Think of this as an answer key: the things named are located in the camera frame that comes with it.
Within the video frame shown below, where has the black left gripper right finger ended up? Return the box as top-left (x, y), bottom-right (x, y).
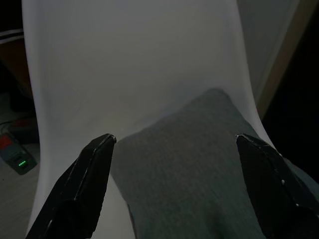
top-left (235, 133), bottom-right (319, 239)

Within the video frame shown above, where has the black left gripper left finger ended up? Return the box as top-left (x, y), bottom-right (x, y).
top-left (24, 133), bottom-right (117, 239)

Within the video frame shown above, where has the white plastic chair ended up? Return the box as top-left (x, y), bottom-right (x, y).
top-left (21, 0), bottom-right (277, 239)

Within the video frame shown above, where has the power strip with green light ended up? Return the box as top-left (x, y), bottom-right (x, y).
top-left (0, 133), bottom-right (38, 176)

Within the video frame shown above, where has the grey-green knitted cushion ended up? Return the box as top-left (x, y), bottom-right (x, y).
top-left (112, 87), bottom-right (319, 239)

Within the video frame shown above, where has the light wooden door frame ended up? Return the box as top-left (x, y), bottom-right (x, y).
top-left (256, 0), bottom-right (315, 118)

